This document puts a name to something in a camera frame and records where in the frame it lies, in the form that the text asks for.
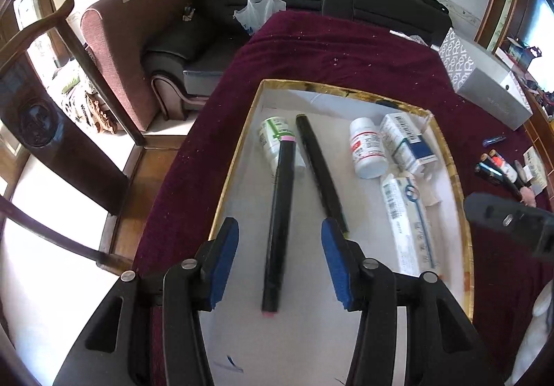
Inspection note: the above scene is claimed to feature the black marker pink end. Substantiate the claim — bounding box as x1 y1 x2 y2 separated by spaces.
261 137 296 315

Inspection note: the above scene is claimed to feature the yellow end black marker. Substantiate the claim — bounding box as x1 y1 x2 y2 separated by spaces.
474 162 523 201

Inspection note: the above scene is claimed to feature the long white medicine box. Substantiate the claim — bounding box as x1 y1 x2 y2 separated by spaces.
381 174 440 276

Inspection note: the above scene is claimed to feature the thin black pen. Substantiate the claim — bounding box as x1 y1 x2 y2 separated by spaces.
296 114 349 238

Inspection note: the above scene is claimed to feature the blue small pen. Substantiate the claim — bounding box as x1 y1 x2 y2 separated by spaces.
482 134 506 148

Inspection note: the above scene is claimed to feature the red label white bottle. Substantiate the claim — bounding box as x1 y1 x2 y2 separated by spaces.
349 117 389 179

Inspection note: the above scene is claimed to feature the gold rimmed white tray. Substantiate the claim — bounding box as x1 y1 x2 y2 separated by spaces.
203 78 475 386

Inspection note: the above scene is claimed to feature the blue white medicine box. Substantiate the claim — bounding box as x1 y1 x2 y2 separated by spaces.
380 112 438 176

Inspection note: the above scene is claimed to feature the grey shoe box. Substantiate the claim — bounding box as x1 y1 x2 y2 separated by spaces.
438 27 533 131

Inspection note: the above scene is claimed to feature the green label white bottle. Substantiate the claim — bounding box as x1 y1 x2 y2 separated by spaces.
258 116 297 176

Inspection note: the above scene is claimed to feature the black leather sofa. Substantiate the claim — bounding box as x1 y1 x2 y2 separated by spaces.
142 0 452 106

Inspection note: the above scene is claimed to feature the maroon velvet tablecloth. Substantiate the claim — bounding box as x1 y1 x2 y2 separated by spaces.
133 11 553 377

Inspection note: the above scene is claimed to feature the dark wooden chair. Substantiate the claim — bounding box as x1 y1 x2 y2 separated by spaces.
0 0 147 277

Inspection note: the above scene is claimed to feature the maroon armchair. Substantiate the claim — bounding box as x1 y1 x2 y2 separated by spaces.
80 0 191 132

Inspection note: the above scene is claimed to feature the white plastic bag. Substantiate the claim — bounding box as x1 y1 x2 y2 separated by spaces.
233 0 286 36

